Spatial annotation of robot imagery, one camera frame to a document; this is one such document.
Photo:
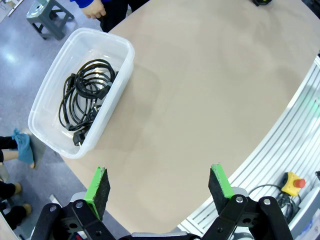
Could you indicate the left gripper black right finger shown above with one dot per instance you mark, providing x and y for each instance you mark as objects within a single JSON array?
[{"x": 221, "y": 190}]

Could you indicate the person's right hand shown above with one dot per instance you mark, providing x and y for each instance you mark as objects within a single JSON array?
[{"x": 95, "y": 10}]

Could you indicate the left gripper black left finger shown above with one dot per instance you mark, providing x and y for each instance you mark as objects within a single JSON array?
[{"x": 97, "y": 197}]

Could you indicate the white desk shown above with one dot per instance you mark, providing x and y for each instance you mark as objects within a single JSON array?
[{"x": 14, "y": 7}]

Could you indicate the aluminium rail frame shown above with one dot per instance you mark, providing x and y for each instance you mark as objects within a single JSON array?
[{"x": 275, "y": 155}]

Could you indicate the person's right forearm blue sleeve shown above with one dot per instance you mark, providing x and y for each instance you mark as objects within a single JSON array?
[{"x": 80, "y": 1}]

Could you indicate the clear plastic storage box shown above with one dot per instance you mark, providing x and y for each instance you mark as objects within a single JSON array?
[{"x": 125, "y": 65}]

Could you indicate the person in blue hoodie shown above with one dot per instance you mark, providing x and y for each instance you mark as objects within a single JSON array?
[{"x": 120, "y": 12}]

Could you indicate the blue shoe cover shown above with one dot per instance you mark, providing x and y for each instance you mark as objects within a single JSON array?
[{"x": 23, "y": 150}]

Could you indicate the yellow emergency stop button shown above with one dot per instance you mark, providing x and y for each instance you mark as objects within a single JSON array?
[{"x": 291, "y": 185}]

